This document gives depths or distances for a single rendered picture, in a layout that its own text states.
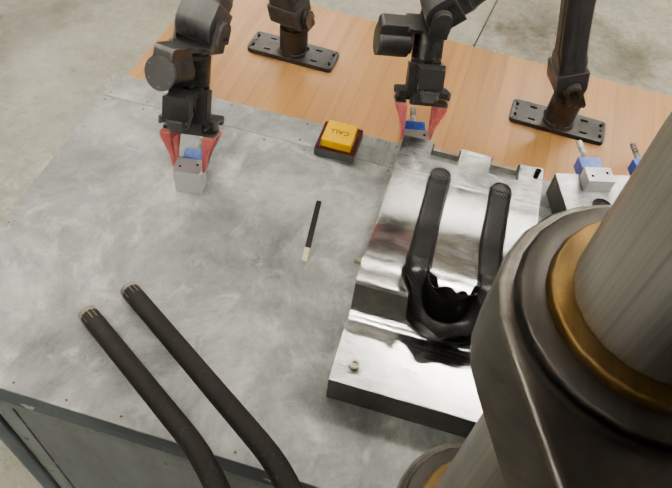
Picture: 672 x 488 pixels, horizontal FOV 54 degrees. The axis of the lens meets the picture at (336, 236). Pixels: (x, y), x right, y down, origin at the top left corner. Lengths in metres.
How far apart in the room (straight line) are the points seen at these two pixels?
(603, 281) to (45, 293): 1.02
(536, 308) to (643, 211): 0.05
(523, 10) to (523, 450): 3.22
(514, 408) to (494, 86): 1.35
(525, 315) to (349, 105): 1.22
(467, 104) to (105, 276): 0.83
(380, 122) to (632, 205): 1.21
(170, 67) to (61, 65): 1.85
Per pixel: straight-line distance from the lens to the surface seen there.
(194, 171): 1.20
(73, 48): 2.99
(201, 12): 1.13
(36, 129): 2.65
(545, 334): 0.22
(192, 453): 0.90
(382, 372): 0.97
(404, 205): 1.12
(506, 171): 1.25
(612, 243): 0.20
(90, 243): 1.19
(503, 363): 0.23
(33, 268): 1.19
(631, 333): 0.21
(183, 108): 1.08
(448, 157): 1.24
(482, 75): 1.57
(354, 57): 1.55
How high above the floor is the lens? 1.72
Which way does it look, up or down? 52 degrees down
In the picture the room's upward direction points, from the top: 7 degrees clockwise
